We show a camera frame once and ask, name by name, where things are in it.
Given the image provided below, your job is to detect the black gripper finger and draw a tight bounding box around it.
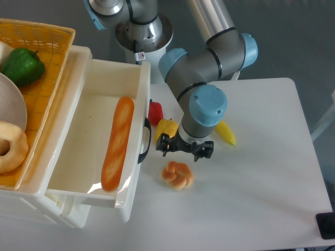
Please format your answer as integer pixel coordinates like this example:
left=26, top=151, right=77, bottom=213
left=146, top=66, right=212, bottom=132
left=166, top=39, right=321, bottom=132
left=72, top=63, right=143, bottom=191
left=193, top=141, right=214, bottom=162
left=155, top=133, right=178, bottom=157

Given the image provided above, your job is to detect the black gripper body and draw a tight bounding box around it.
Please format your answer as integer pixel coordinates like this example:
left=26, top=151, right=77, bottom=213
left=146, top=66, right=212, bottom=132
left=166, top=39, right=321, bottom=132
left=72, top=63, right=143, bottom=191
left=169, top=134, right=204, bottom=154

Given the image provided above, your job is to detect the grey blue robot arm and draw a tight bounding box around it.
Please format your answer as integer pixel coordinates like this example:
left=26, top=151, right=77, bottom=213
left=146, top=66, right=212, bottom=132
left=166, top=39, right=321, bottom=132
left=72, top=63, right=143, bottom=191
left=84, top=1, right=258, bottom=159

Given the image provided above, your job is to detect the white drawer cabinet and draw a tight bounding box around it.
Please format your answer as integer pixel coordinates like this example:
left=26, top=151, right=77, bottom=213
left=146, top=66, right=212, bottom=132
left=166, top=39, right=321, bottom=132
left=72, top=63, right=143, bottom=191
left=1, top=45, right=92, bottom=226

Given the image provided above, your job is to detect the yellow toy bell pepper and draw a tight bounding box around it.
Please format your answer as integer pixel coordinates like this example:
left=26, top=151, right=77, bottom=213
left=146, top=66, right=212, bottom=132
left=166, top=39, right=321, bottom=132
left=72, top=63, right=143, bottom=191
left=154, top=119, right=178, bottom=142

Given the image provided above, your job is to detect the yellow toy banana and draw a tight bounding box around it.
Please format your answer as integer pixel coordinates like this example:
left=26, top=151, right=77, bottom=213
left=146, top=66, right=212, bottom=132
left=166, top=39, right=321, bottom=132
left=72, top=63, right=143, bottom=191
left=215, top=120, right=236, bottom=146

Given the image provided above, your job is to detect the knotted toy bread roll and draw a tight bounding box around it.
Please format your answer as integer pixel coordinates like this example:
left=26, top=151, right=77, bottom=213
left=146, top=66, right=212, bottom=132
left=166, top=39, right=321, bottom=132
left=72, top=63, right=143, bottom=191
left=161, top=161, right=194, bottom=191

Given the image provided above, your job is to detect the red toy bell pepper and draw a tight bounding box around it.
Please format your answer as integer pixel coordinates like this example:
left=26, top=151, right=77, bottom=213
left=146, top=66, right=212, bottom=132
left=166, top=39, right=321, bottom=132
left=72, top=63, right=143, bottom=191
left=148, top=101, right=163, bottom=126

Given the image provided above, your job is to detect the orange toy baguette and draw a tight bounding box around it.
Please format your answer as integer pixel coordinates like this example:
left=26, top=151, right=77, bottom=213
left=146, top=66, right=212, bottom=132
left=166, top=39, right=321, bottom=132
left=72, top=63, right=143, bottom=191
left=100, top=96, right=135, bottom=192

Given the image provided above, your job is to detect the black device at edge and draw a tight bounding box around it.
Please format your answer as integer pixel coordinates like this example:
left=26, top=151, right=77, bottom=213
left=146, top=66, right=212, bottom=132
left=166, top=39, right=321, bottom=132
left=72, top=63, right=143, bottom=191
left=316, top=212, right=334, bottom=239

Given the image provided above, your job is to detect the yellow woven basket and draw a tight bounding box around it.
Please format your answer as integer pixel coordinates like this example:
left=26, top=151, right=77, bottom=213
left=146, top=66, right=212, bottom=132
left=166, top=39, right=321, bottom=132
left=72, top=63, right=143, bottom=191
left=1, top=18, right=75, bottom=190

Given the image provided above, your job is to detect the white plate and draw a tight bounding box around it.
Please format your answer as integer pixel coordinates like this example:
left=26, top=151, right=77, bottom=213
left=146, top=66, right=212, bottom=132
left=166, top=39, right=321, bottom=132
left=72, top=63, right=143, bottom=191
left=0, top=74, right=27, bottom=131

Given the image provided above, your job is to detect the green toy bell pepper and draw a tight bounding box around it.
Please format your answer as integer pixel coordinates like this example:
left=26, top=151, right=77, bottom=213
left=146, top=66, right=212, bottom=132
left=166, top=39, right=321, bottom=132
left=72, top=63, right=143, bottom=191
left=1, top=47, right=46, bottom=87

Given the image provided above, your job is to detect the white toy vegetable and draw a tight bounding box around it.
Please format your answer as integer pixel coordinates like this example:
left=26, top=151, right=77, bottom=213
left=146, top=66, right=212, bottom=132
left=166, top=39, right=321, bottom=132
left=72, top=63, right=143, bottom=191
left=0, top=42, right=14, bottom=66

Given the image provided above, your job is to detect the white frame at right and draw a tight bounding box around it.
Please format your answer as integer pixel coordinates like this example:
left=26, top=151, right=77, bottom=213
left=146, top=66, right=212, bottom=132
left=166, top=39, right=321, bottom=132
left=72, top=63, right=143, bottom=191
left=310, top=91, right=334, bottom=141

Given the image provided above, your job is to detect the toy bagel ring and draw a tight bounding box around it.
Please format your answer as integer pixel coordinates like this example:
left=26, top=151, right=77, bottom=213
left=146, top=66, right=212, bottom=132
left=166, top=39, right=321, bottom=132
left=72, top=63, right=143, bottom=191
left=0, top=121, right=29, bottom=174

